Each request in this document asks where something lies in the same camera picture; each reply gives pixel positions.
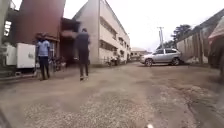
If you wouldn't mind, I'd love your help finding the parked motorbike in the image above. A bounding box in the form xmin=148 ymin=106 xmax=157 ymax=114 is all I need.
xmin=49 ymin=56 xmax=68 ymax=72
xmin=103 ymin=54 xmax=123 ymax=67

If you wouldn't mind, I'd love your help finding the low building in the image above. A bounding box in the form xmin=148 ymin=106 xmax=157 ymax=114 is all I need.
xmin=130 ymin=46 xmax=149 ymax=62

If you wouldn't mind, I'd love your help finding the long beige building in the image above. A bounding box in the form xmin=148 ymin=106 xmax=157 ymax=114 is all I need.
xmin=72 ymin=0 xmax=132 ymax=66

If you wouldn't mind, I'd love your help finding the brown dirt road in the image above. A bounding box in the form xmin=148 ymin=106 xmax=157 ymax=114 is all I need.
xmin=0 ymin=61 xmax=224 ymax=128

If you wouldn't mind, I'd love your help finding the person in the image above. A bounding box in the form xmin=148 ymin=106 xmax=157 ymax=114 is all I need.
xmin=74 ymin=27 xmax=92 ymax=82
xmin=35 ymin=32 xmax=52 ymax=81

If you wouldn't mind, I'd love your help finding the silver car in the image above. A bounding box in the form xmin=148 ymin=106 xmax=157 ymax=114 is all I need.
xmin=139 ymin=47 xmax=183 ymax=67

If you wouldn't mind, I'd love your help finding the pole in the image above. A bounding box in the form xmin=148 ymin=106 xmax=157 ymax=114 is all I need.
xmin=157 ymin=26 xmax=165 ymax=50

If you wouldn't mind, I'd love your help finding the tree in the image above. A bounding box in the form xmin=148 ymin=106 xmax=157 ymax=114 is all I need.
xmin=163 ymin=23 xmax=193 ymax=49

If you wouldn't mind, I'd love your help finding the white cabinet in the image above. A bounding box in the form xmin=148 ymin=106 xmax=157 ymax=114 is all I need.
xmin=5 ymin=42 xmax=37 ymax=70

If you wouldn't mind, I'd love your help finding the long boundary wall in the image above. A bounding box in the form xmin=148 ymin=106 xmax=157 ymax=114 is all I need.
xmin=175 ymin=8 xmax=224 ymax=65

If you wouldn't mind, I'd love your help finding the building with red-brown wall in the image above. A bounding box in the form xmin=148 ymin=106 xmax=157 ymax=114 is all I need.
xmin=0 ymin=0 xmax=81 ymax=69

